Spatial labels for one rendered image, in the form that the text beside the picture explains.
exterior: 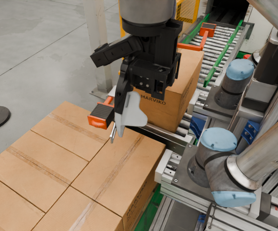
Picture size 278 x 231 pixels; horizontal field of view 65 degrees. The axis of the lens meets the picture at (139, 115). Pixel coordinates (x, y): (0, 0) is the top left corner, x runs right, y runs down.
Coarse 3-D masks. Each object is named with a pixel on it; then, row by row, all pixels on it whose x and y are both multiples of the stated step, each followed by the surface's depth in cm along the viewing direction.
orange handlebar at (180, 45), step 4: (208, 32) 132; (204, 36) 127; (204, 40) 123; (180, 44) 120; (184, 44) 120; (188, 44) 120; (200, 44) 120; (204, 44) 121; (184, 48) 120; (188, 48) 120; (192, 48) 119; (196, 48) 118; (200, 48) 118; (108, 100) 88; (92, 120) 80; (92, 124) 79; (96, 124) 79; (100, 124) 78; (104, 124) 79
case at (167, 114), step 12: (180, 48) 181; (180, 60) 168; (192, 60) 168; (180, 72) 156; (192, 72) 156; (180, 84) 147; (192, 84) 172; (144, 96) 156; (168, 96) 146; (180, 96) 141; (144, 108) 164; (156, 108) 158; (168, 108) 153; (180, 108) 153; (156, 120) 167; (168, 120) 161; (180, 120) 174
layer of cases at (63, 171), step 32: (32, 128) 173; (64, 128) 173; (96, 128) 173; (128, 128) 173; (0, 160) 152; (32, 160) 152; (64, 160) 152; (96, 160) 152; (128, 160) 152; (0, 192) 136; (32, 192) 136; (64, 192) 136; (96, 192) 136; (128, 192) 136; (0, 224) 123; (32, 224) 123; (64, 224) 123; (96, 224) 123; (128, 224) 146
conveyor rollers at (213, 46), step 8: (216, 32) 295; (224, 32) 293; (232, 32) 294; (240, 32) 297; (192, 40) 281; (200, 40) 277; (208, 40) 280; (216, 40) 276; (224, 40) 279; (208, 48) 268; (216, 48) 263; (232, 48) 263; (208, 56) 249; (216, 56) 251; (224, 56) 249; (208, 64) 241; (224, 64) 242; (200, 72) 232; (208, 72) 228; (216, 72) 226; (200, 80) 218; (200, 88) 212; (208, 88) 209; (184, 120) 179
